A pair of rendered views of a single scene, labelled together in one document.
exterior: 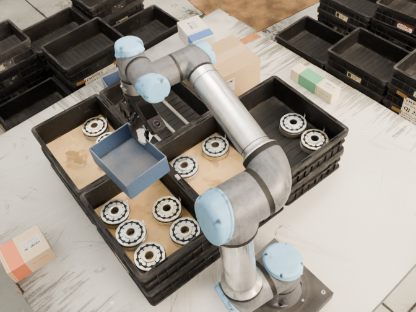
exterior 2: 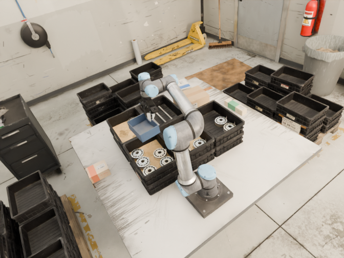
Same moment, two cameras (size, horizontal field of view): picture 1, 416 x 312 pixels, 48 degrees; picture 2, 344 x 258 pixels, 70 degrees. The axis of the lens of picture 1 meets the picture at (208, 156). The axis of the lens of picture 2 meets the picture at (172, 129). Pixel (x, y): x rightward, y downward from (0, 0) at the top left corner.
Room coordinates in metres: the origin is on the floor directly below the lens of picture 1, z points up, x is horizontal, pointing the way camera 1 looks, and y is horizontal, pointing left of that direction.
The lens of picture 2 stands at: (-0.41, -0.15, 2.21)
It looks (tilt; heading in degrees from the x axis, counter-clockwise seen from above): 41 degrees down; 8
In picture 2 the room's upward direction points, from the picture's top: 10 degrees counter-clockwise
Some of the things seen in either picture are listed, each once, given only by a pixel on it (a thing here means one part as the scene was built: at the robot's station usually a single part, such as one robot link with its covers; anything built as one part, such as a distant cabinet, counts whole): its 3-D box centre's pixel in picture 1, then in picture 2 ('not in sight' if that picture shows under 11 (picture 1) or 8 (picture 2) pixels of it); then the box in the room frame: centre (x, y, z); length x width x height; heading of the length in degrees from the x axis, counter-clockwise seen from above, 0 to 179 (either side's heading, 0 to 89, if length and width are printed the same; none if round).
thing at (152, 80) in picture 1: (153, 78); (152, 87); (0.90, 0.11, 1.42); 0.11 x 0.11 x 0.08; 26
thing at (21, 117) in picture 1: (41, 118); (112, 125); (2.00, 0.96, 0.26); 0.40 x 0.30 x 0.23; 126
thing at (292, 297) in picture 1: (279, 280); (207, 185); (0.59, -0.18, 0.80); 0.15 x 0.15 x 0.10
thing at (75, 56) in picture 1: (93, 72); (137, 105); (2.24, 0.64, 0.37); 0.40 x 0.30 x 0.45; 126
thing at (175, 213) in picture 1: (166, 208); (159, 152); (0.87, 0.16, 0.86); 0.10 x 0.10 x 0.01
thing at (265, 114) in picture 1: (280, 130); (214, 123); (1.16, -0.29, 0.87); 0.40 x 0.30 x 0.11; 32
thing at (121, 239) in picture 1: (130, 233); (143, 162); (0.79, 0.28, 0.86); 0.10 x 0.10 x 0.01
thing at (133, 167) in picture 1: (129, 159); (143, 127); (0.90, 0.24, 1.11); 0.20 x 0.15 x 0.07; 37
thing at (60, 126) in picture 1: (92, 149); (130, 129); (1.17, 0.43, 0.87); 0.40 x 0.30 x 0.11; 32
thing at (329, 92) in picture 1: (314, 83); (235, 106); (1.53, -0.52, 0.73); 0.24 x 0.06 x 0.06; 35
